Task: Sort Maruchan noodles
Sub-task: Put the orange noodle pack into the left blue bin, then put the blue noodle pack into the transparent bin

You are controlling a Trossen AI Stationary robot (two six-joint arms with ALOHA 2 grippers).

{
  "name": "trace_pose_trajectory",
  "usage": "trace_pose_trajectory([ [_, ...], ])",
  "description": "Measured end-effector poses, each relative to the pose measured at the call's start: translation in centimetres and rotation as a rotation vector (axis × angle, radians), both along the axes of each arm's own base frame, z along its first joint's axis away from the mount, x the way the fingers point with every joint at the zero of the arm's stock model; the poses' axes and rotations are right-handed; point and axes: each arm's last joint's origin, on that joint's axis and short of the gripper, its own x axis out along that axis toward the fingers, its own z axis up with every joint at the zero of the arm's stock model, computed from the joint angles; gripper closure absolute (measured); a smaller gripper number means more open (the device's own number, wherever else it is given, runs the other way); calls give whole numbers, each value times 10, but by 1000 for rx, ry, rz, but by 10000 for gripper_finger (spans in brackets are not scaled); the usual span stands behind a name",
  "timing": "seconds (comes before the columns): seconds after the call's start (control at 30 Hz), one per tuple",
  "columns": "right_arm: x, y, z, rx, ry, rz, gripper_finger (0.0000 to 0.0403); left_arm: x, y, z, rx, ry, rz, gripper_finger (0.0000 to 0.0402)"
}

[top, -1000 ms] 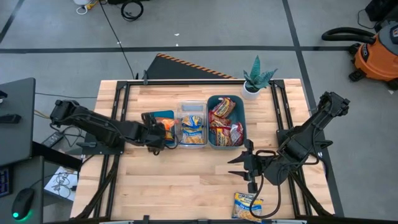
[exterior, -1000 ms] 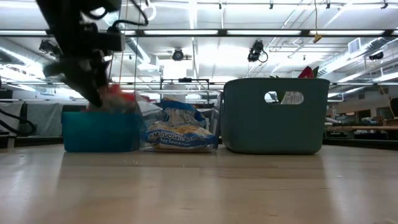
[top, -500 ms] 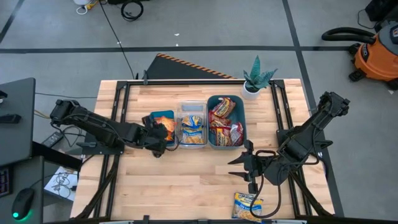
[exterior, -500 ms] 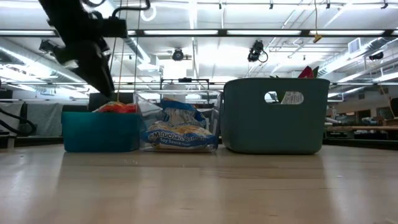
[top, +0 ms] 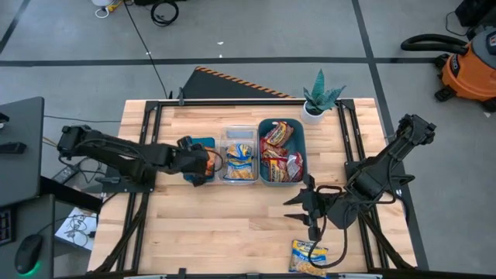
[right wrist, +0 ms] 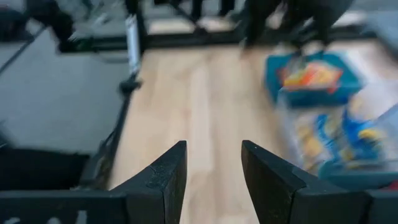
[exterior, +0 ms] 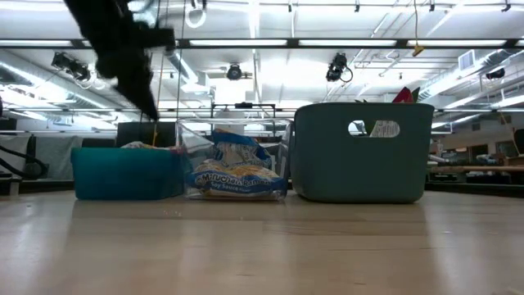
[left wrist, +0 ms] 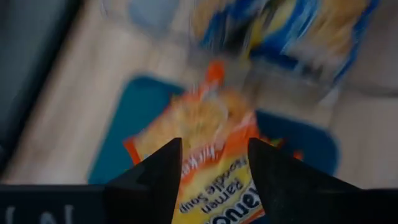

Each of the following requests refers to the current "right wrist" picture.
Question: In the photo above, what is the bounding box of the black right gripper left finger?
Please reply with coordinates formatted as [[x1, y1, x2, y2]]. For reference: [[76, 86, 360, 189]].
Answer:
[[110, 140, 188, 224]]

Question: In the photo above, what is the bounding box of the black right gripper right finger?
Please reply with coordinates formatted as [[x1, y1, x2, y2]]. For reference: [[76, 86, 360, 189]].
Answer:
[[241, 139, 369, 224]]

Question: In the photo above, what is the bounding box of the white strip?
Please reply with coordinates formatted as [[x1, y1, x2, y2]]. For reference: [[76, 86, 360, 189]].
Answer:
[[126, 14, 141, 75]]

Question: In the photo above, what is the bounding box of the clear plastic bin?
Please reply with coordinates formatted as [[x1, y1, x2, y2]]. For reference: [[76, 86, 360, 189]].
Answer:
[[275, 79, 398, 177]]

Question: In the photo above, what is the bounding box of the blue yellow Maruchan noodle packet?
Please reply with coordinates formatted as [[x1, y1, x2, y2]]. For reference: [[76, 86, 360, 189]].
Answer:
[[340, 116, 391, 164], [295, 113, 343, 174]]

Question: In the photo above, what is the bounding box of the grey-green plastic bin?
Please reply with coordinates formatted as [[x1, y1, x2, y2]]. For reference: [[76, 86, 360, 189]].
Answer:
[[317, 160, 398, 191]]

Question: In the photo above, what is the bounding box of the teal plastic bin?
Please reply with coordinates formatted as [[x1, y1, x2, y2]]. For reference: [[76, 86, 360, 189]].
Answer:
[[263, 50, 364, 109]]

